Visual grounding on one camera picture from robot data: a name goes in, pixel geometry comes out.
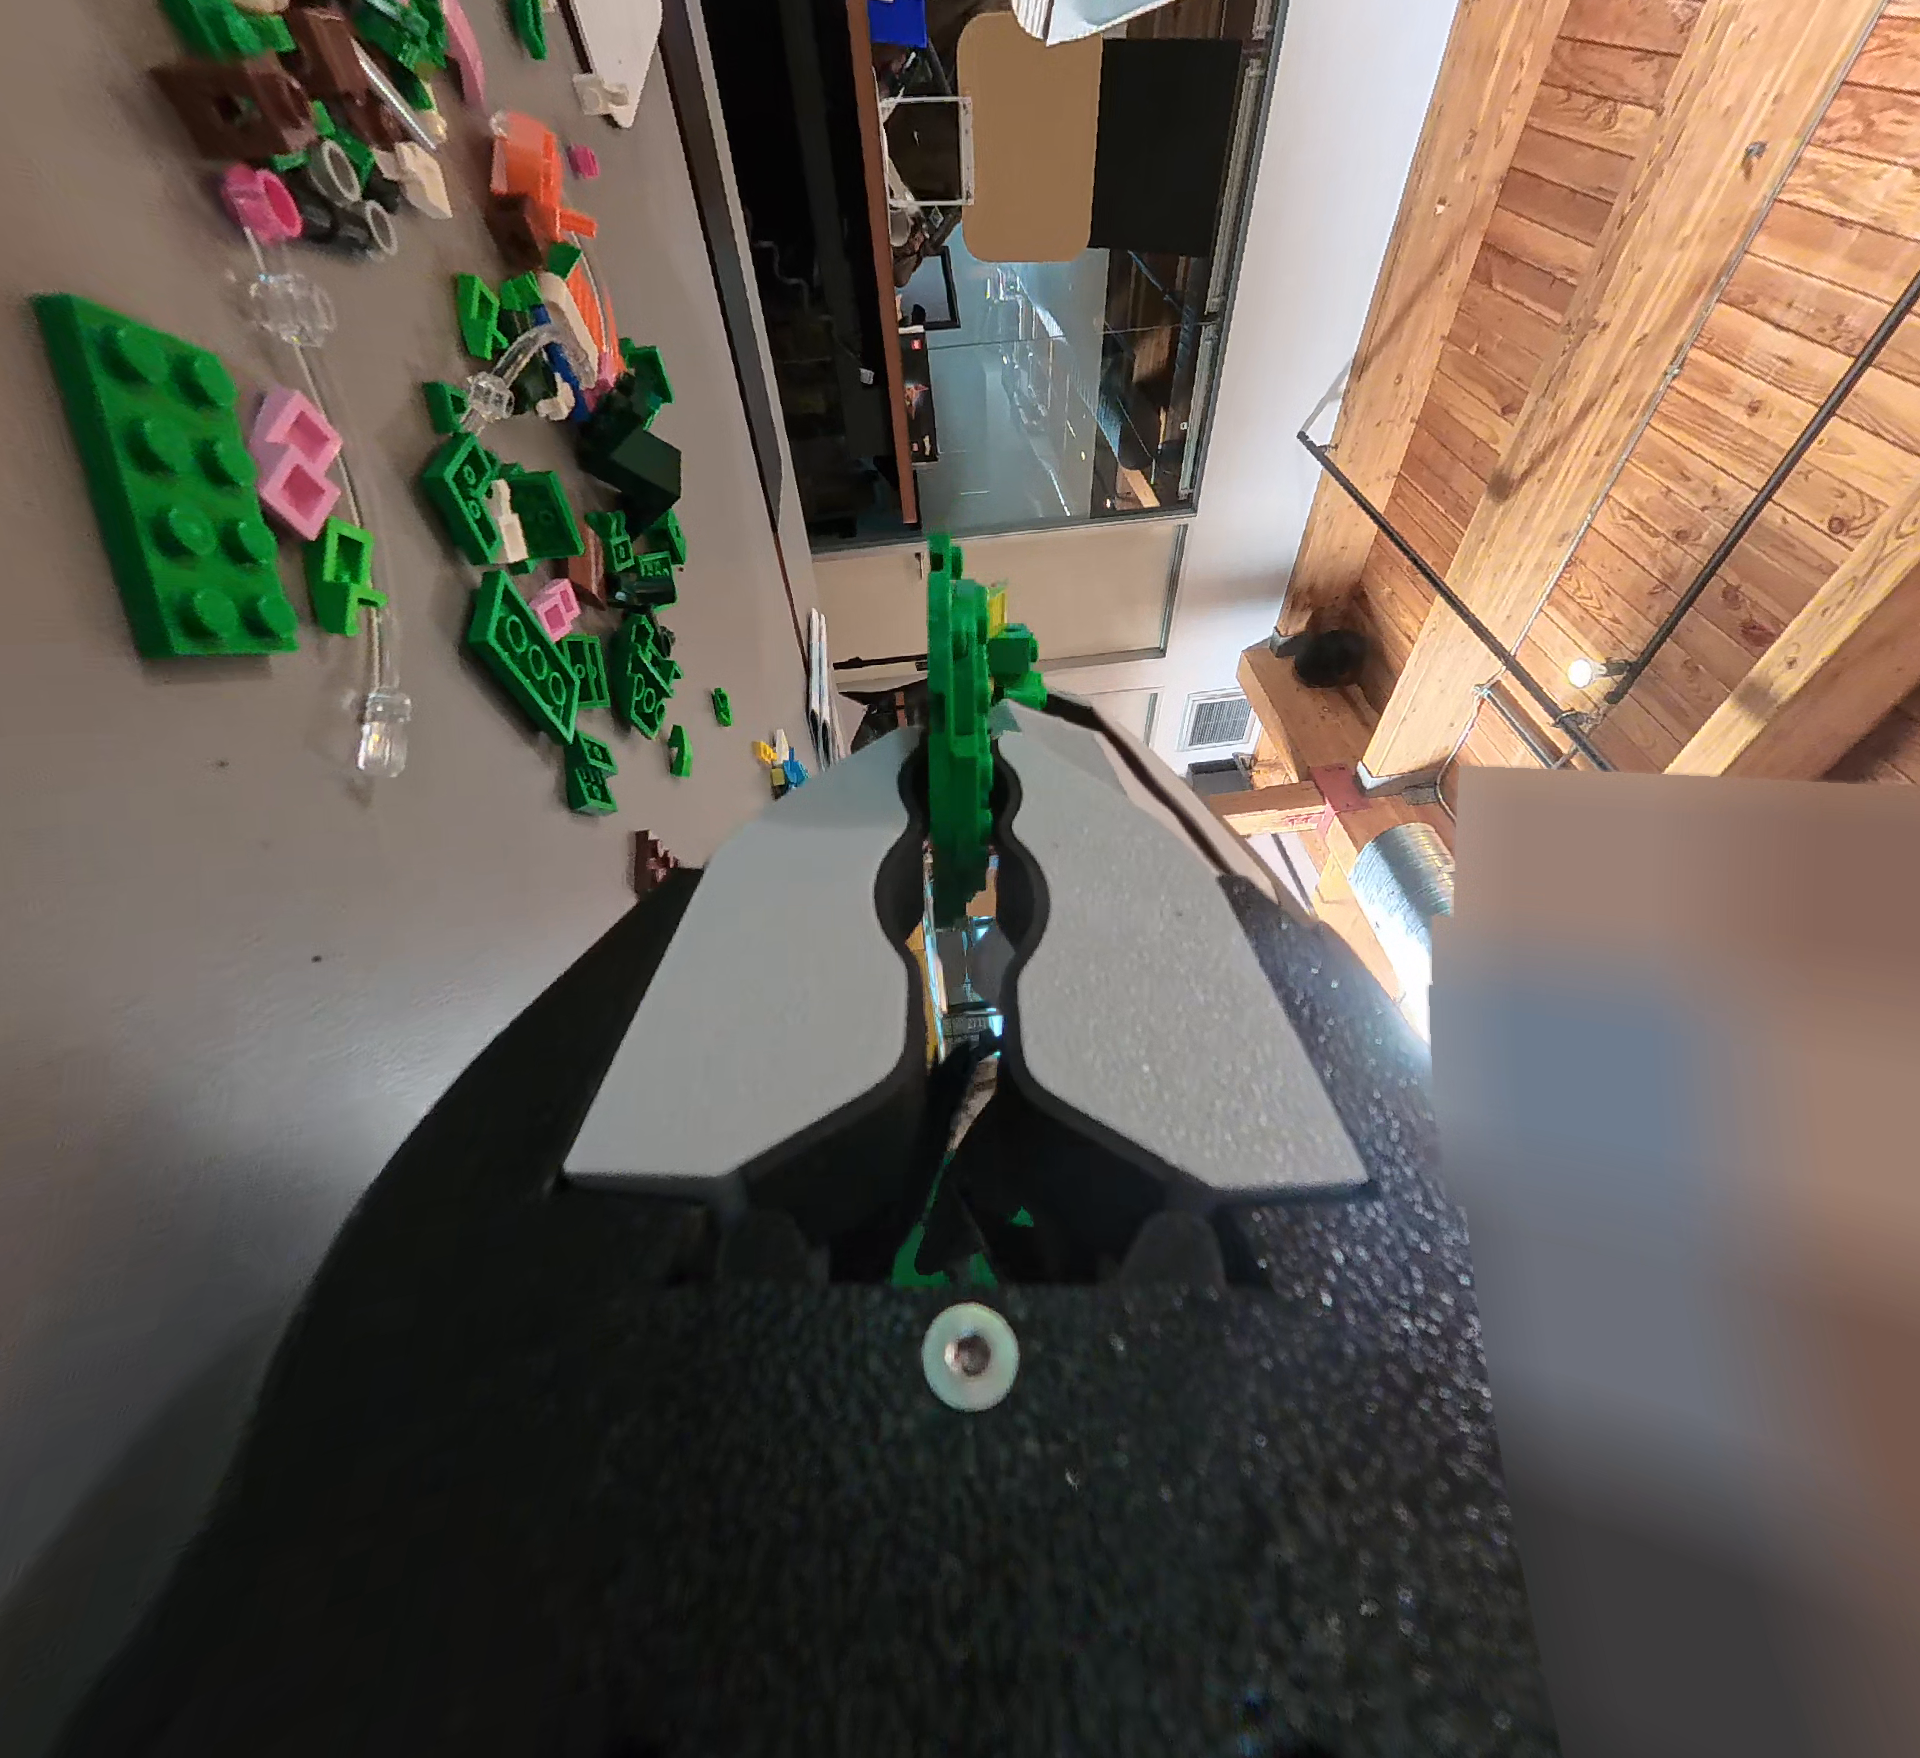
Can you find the black screen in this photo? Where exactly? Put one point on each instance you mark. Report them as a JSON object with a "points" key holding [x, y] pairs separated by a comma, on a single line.
{"points": [[1171, 143]]}

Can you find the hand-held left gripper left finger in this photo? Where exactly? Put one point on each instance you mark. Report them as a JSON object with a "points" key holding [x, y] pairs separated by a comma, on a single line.
{"points": [[738, 1041]]}

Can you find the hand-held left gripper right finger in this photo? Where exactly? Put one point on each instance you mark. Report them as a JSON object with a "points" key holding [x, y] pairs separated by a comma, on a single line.
{"points": [[1186, 1041]]}

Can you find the green lego plate assembly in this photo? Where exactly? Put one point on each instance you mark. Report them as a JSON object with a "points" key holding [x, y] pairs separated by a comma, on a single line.
{"points": [[963, 709]]}

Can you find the large silver ventilation duct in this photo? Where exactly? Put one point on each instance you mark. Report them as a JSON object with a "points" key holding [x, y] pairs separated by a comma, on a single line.
{"points": [[1401, 894]]}

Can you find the brown lego brick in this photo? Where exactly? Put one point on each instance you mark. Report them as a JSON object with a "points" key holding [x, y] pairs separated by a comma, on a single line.
{"points": [[652, 864]]}

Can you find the white vent grille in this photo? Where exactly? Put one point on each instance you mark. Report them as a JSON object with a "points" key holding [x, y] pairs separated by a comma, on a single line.
{"points": [[1216, 720]]}

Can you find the cardboard sheet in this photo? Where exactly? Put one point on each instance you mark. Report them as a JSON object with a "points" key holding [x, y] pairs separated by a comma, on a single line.
{"points": [[1034, 138]]}

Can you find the clear lego piece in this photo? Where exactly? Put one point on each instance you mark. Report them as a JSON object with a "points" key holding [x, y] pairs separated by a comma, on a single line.
{"points": [[375, 736]]}

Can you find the cluster of green lego parts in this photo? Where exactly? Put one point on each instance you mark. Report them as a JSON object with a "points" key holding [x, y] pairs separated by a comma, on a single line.
{"points": [[393, 409]]}

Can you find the small colourful lego pieces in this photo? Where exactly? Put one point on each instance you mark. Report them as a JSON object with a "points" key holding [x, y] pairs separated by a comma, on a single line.
{"points": [[779, 763]]}

